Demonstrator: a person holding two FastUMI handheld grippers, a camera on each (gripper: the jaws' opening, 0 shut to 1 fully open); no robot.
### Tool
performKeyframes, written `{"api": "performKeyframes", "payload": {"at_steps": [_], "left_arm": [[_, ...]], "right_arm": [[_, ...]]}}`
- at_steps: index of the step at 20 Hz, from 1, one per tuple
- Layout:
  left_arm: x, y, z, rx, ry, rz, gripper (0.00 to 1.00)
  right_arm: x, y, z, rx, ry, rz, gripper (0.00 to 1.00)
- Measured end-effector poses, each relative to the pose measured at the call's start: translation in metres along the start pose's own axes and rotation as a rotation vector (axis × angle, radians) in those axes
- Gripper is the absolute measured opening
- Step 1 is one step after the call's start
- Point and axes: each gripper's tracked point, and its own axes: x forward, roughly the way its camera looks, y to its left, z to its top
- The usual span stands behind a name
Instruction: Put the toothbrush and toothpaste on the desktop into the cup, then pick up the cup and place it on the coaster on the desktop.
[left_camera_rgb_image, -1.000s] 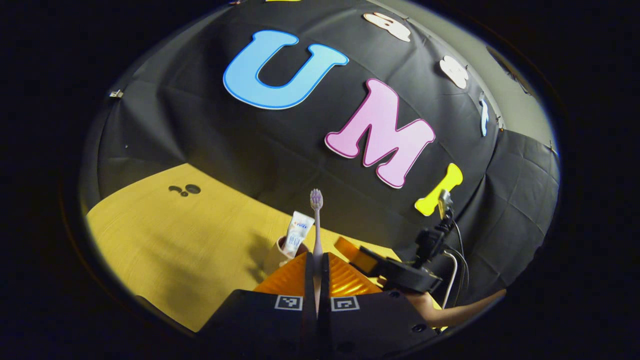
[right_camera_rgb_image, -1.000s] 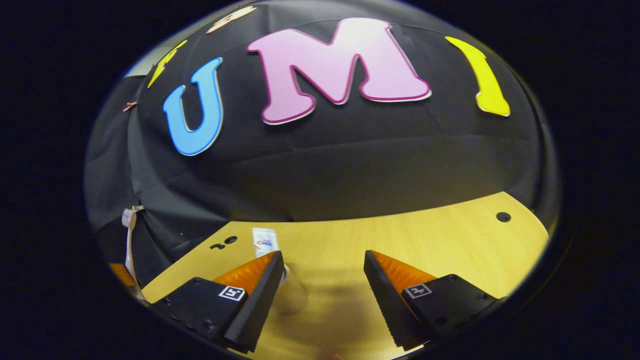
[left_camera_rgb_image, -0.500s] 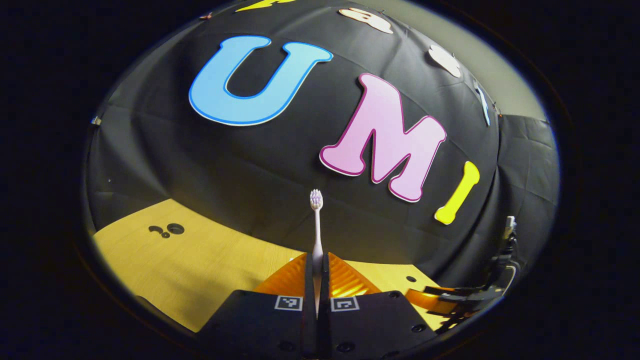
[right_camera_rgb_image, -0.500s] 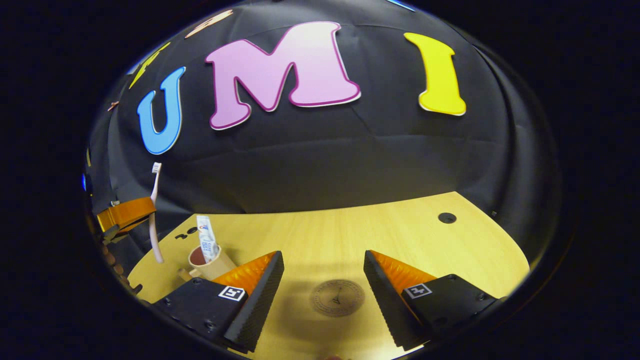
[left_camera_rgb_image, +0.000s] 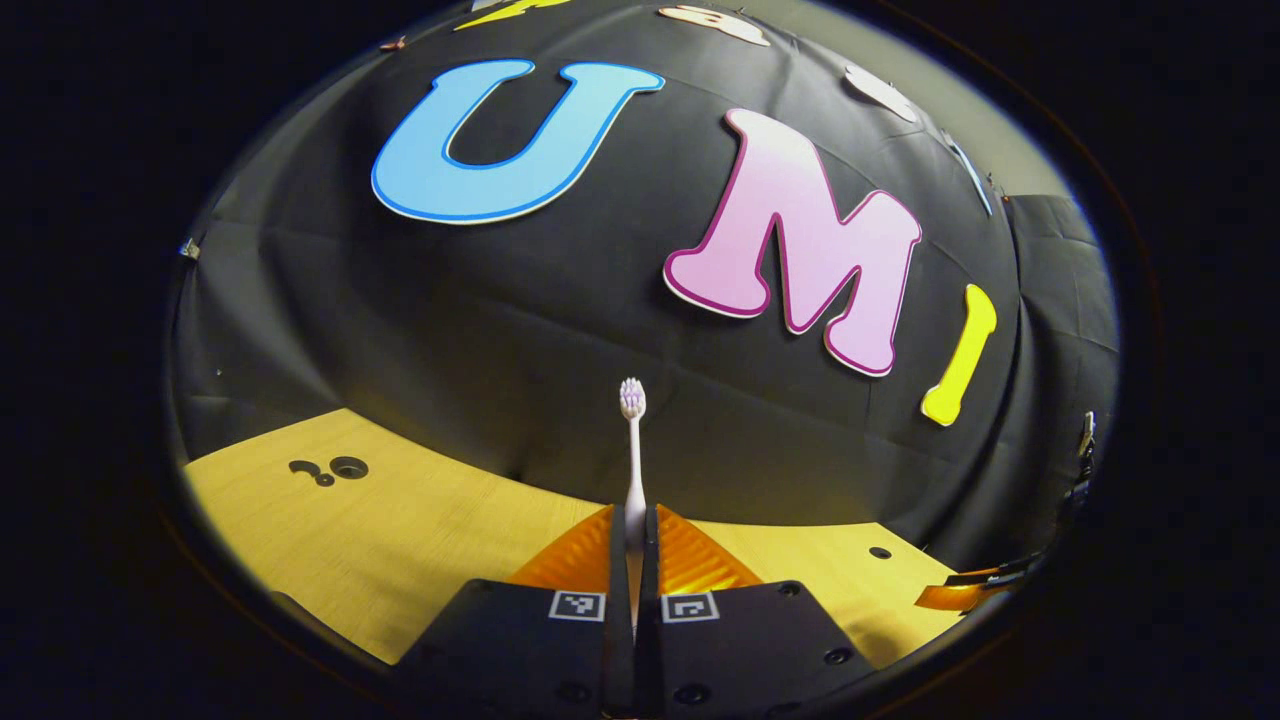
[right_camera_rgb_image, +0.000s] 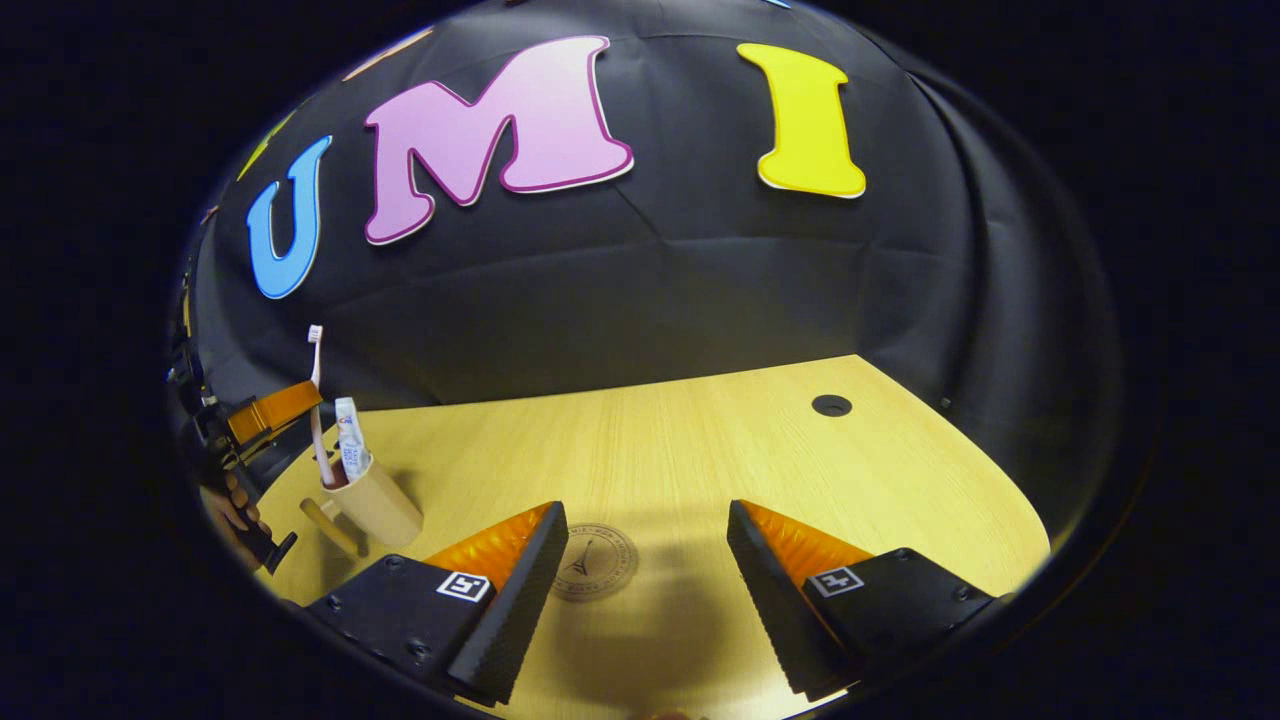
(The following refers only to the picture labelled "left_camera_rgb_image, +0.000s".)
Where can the pale pink toothbrush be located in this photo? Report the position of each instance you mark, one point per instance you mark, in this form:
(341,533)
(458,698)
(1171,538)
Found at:
(634,470)

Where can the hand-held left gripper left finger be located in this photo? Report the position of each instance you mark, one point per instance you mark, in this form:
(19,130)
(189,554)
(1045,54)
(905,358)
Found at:
(619,650)

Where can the red cloth clip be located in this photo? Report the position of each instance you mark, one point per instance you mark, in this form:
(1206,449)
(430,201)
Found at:
(393,44)

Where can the silver cloth clip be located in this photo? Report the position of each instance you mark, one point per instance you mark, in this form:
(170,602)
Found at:
(189,249)

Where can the black backdrop cloth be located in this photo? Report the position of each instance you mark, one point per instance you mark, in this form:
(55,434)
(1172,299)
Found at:
(500,350)

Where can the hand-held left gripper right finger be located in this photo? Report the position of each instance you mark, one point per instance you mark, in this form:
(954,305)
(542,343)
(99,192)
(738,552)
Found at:
(648,650)

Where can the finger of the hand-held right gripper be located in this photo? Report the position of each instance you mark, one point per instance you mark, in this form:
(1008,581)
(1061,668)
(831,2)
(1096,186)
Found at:
(950,598)

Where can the wooden desktop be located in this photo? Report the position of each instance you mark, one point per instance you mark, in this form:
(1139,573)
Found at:
(400,550)

